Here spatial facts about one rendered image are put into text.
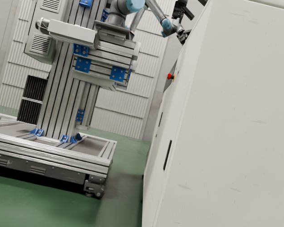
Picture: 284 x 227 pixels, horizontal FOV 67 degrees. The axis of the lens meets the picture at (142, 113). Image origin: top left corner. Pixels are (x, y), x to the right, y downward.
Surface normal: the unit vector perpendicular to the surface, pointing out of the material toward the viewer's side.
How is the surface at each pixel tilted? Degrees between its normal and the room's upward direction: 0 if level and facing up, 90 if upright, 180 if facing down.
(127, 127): 90
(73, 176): 90
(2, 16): 90
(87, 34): 90
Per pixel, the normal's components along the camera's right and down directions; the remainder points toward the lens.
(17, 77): 0.07, 0.02
